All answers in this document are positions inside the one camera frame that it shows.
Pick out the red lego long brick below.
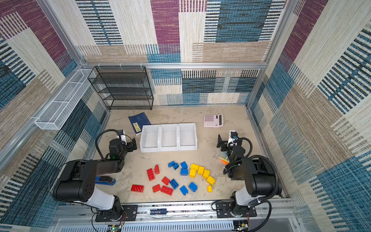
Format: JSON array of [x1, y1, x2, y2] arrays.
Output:
[[146, 168, 155, 181]]

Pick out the blue lego small brick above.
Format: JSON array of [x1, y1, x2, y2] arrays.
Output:
[[168, 161, 176, 168]]

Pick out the yellow lego brick tall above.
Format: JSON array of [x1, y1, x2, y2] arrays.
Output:
[[198, 166, 205, 176]]

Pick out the red lego small brick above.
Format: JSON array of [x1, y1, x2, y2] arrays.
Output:
[[162, 177, 170, 186]]

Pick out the red lego small square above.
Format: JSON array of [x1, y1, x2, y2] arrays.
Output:
[[152, 184, 161, 193]]

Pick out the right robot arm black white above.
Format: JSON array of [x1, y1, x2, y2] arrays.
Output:
[[216, 130, 282, 217]]

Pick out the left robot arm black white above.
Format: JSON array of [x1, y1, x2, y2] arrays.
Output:
[[48, 130, 137, 222]]

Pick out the white bin left compartment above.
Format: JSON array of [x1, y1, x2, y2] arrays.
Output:
[[140, 125, 160, 153]]

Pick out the dark blue notebook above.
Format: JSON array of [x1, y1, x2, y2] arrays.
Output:
[[128, 112, 151, 135]]

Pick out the pink calculator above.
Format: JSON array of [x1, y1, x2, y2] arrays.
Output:
[[203, 114, 224, 128]]

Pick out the white bin middle compartment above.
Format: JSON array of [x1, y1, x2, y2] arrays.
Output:
[[159, 124, 179, 152]]

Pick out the blue stapler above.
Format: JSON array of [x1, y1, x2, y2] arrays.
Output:
[[95, 176, 116, 186]]

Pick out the yellow lego large brick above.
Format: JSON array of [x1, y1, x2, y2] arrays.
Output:
[[206, 176, 216, 186]]

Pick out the yellow lego brick top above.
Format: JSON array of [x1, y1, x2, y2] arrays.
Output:
[[190, 163, 200, 171]]

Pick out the blue lego square brick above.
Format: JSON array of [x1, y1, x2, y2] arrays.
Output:
[[180, 161, 188, 169]]

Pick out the red lego flat brick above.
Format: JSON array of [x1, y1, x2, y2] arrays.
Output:
[[160, 186, 174, 196]]

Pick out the black wire shelf rack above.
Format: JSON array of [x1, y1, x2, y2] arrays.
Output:
[[88, 66, 154, 110]]

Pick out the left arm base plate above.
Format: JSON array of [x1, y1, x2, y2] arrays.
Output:
[[94, 205, 138, 222]]

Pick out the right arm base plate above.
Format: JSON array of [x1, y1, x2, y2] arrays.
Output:
[[211, 201, 257, 218]]

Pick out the white wire mesh basket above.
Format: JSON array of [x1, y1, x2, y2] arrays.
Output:
[[35, 69, 91, 131]]

